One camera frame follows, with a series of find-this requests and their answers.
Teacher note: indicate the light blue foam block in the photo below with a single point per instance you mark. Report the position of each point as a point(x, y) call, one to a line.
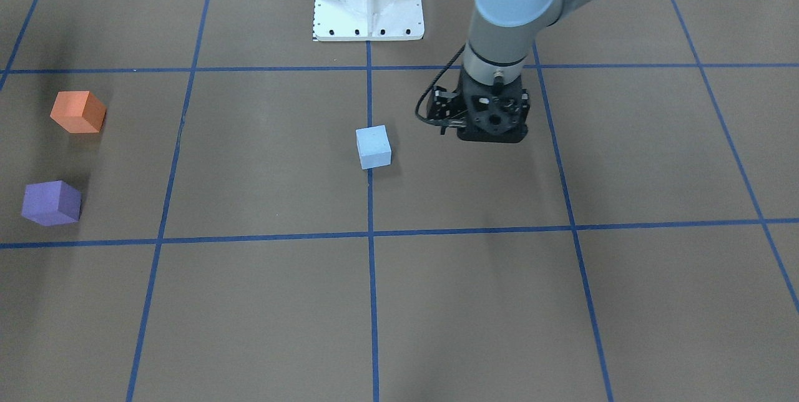
point(373, 147)

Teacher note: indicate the orange foam block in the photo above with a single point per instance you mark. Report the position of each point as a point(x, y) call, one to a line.
point(78, 112)

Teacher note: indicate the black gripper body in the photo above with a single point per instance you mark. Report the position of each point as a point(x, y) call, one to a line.
point(447, 104)

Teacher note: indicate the purple foam block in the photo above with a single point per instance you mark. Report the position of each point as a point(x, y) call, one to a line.
point(51, 203)

